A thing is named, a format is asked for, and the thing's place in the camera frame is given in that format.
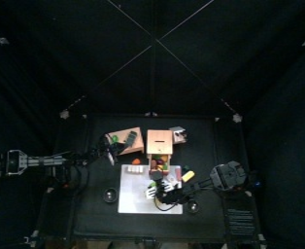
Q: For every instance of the white cutting board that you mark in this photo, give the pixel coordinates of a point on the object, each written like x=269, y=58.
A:
x=135, y=201

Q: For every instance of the yellow toy food piece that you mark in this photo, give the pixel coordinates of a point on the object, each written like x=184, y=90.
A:
x=188, y=176

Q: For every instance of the flat wooden box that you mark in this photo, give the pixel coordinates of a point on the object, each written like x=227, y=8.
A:
x=123, y=134

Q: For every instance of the red toy food piece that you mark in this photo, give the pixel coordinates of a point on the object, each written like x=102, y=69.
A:
x=178, y=173

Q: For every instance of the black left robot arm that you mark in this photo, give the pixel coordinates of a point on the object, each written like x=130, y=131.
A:
x=42, y=160

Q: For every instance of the small black bowl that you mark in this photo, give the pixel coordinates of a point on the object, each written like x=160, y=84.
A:
x=111, y=195
x=194, y=206

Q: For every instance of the green toy leaf piece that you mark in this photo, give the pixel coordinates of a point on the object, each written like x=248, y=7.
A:
x=154, y=184

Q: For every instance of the orange toy fruit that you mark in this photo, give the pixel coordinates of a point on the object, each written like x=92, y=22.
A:
x=136, y=161

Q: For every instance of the green toy vegetable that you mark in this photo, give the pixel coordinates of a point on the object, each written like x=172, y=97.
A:
x=115, y=138

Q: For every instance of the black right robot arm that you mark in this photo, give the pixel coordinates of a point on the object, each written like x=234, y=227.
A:
x=226, y=176

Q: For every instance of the wooden drawer cabinet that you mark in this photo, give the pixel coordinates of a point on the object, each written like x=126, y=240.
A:
x=160, y=141

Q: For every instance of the open wooden drawer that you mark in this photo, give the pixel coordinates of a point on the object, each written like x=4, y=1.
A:
x=160, y=163

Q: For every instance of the small wooden toy box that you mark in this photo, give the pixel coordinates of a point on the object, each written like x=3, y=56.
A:
x=179, y=134

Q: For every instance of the yellow toy fruit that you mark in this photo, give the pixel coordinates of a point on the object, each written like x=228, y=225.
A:
x=164, y=158

